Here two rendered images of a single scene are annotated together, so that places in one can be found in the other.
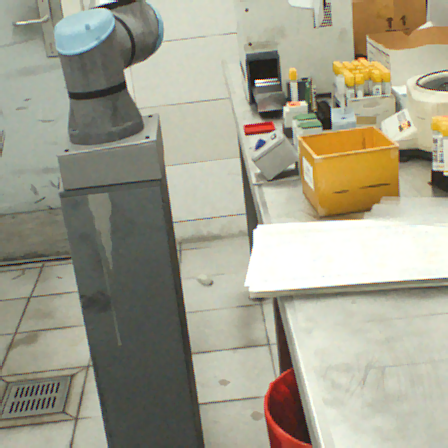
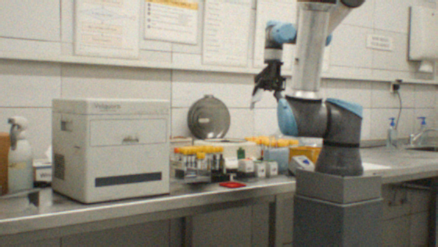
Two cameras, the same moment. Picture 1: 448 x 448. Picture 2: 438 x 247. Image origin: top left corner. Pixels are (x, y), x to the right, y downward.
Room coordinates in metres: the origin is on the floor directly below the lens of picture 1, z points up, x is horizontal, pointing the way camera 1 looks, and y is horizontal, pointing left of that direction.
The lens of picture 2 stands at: (2.86, 1.19, 1.18)
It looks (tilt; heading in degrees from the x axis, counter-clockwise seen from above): 3 degrees down; 232
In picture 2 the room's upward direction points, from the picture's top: 1 degrees clockwise
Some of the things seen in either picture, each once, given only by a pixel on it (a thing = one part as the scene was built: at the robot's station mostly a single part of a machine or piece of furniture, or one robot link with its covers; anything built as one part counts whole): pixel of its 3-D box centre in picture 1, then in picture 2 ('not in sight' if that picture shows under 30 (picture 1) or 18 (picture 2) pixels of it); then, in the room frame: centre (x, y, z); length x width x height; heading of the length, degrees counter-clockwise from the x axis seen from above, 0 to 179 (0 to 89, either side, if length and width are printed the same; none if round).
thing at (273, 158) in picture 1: (283, 153); (297, 166); (1.42, -0.13, 0.92); 0.13 x 0.07 x 0.08; 90
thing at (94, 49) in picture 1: (90, 48); (340, 119); (1.60, 0.21, 1.12); 0.13 x 0.12 x 0.14; 151
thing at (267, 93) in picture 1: (267, 90); (180, 176); (1.97, -0.15, 0.92); 0.21 x 0.07 x 0.05; 0
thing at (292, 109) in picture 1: (296, 119); (245, 168); (1.65, -0.18, 0.92); 0.05 x 0.04 x 0.06; 90
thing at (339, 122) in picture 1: (344, 140); (275, 161); (1.43, -0.24, 0.93); 0.10 x 0.07 x 0.10; 172
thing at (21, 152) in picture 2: not in sight; (19, 156); (2.42, -0.34, 1.00); 0.09 x 0.08 x 0.24; 90
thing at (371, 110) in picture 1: (361, 103); (197, 167); (1.76, -0.34, 0.91); 0.20 x 0.10 x 0.07; 0
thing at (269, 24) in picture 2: not in sight; (274, 35); (1.51, -0.19, 1.43); 0.09 x 0.08 x 0.11; 61
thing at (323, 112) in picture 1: (312, 96); (206, 166); (1.80, -0.24, 0.93); 0.17 x 0.09 x 0.11; 0
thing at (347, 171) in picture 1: (347, 170); (309, 159); (1.26, -0.21, 0.93); 0.13 x 0.13 x 0.10; 5
